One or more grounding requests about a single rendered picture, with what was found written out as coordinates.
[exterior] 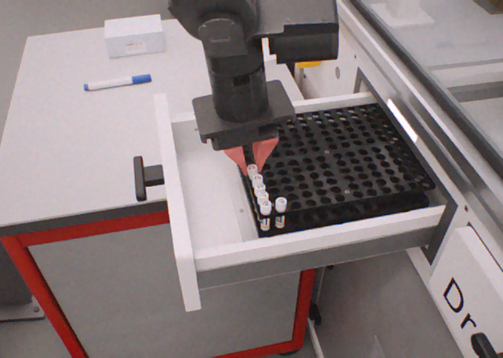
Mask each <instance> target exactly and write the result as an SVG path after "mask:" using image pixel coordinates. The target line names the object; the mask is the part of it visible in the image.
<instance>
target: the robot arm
mask: <svg viewBox="0 0 503 358"><path fill-rule="evenodd" d="M168 10H169V11H170V12H171V14H172V15H173V16H175V17H176V20H177V21H178V22H179V23H180V24H181V25H182V26H183V28H184V29H185V30H186V32H187V33H188V34H189V35H190V36H192V37H194V38H196V39H198V40H200V41H201V42H202V46H203V51H204V58H205V63H206V66H207V71H208V74H209V76H208V79H210V83H211V87H212V94H209V95H205V96H201V97H194V98H193V99H192V107H193V111H194V115H195V119H196V124H197V129H198V132H200V139H201V142H202V143H204V144H207V140H208V139H210V141H211V144H212V147H213V149H214V151H216V152H218V151H222V149H223V150H224V153H225V154H226V155H227V156H228V157H230V158H231V159H232V160H233V161H234V163H236V164H237V165H238V166H239V167H240V169H241V170H242V172H243V175H244V176H247V175H248V169H247V165H245V160H244V153H243V148H242V145H248V144H251V143H252V147H253V153H254V158H255V166H256V168H258V171H259V172H261V171H262V168H263V165H264V162H265V160H266V158H267V156H269V155H270V153H271V152H272V150H273V149H274V147H275V145H276V144H277V143H278V141H279V135H278V130H277V126H276V124H275V123H278V122H282V121H288V120H291V123H295V121H296V115H295V107H294V106H293V105H292V104H291V100H290V98H289V97H288V95H287V92H286V90H285V88H284V86H283V83H281V81H280V80H273V81H269V82H266V74H265V65H264V57H263V40H262V38H267V42H268V51H269V55H275V56H276V65H284V64H294V63H304V62H323V61H332V60H338V57H339V17H338V9H337V1H336V0H168Z"/></svg>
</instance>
